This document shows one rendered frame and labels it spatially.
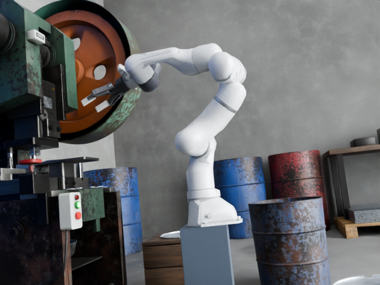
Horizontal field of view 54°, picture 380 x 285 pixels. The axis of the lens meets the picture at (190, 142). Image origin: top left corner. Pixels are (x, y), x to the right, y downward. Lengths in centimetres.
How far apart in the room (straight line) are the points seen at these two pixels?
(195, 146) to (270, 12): 399
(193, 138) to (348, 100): 369
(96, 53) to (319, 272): 170
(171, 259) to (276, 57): 360
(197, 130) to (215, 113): 10
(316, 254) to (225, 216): 77
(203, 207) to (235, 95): 45
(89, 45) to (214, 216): 129
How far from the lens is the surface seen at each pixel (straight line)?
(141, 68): 163
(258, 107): 490
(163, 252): 194
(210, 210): 146
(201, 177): 147
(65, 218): 146
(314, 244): 210
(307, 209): 206
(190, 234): 146
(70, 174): 178
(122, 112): 209
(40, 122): 181
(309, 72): 499
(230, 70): 144
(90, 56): 226
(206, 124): 146
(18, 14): 184
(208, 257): 146
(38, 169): 181
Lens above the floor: 60
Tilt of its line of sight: 7 degrees up
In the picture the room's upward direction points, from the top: 6 degrees counter-clockwise
